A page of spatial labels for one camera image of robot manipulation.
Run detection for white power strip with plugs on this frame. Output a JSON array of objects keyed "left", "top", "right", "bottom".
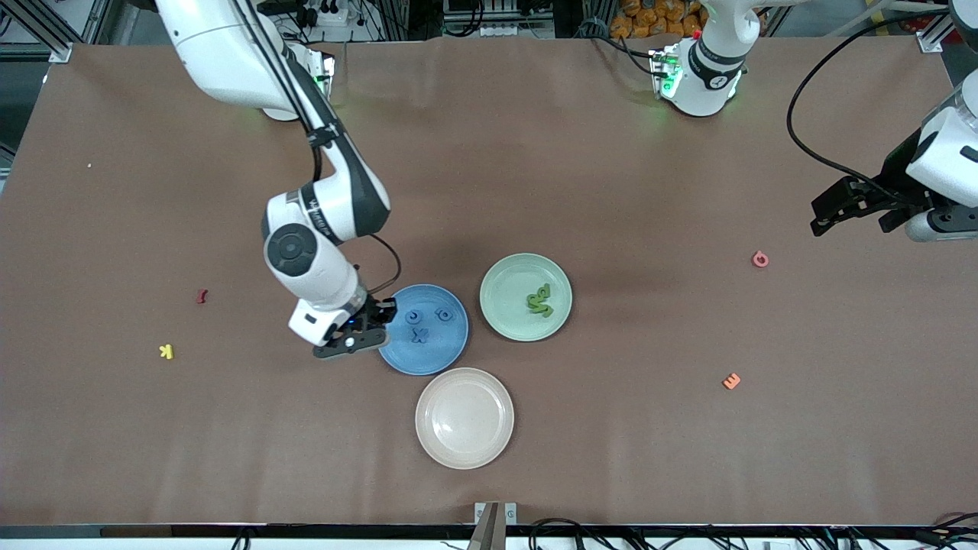
[{"left": 302, "top": 0, "right": 348, "bottom": 28}]

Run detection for metal table edge bracket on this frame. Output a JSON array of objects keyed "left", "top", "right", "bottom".
[{"left": 474, "top": 501, "right": 518, "bottom": 550}]

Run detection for aluminium frame post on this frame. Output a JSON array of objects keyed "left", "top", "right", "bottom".
[
  {"left": 0, "top": 0, "right": 73, "bottom": 63},
  {"left": 917, "top": 0, "right": 956, "bottom": 54}
]

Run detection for brown table cover sheet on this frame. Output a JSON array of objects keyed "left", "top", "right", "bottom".
[{"left": 0, "top": 37, "right": 978, "bottom": 528}]

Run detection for blue plate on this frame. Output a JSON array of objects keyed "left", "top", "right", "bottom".
[{"left": 378, "top": 284, "right": 469, "bottom": 376}]

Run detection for black table edge rail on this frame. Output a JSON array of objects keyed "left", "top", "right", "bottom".
[{"left": 0, "top": 524, "right": 978, "bottom": 540}]

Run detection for beige plate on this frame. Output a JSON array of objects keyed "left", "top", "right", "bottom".
[{"left": 415, "top": 367, "right": 515, "bottom": 470}]

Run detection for orange snack bags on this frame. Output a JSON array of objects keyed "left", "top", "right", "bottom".
[{"left": 610, "top": 0, "right": 705, "bottom": 39}]

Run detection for black cable bundle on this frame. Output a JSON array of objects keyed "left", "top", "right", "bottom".
[{"left": 527, "top": 518, "right": 978, "bottom": 550}]

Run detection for green plate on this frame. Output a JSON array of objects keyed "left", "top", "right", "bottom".
[{"left": 479, "top": 253, "right": 573, "bottom": 342}]

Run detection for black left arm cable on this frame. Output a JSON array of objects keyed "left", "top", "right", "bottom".
[{"left": 787, "top": 6, "right": 978, "bottom": 188}]

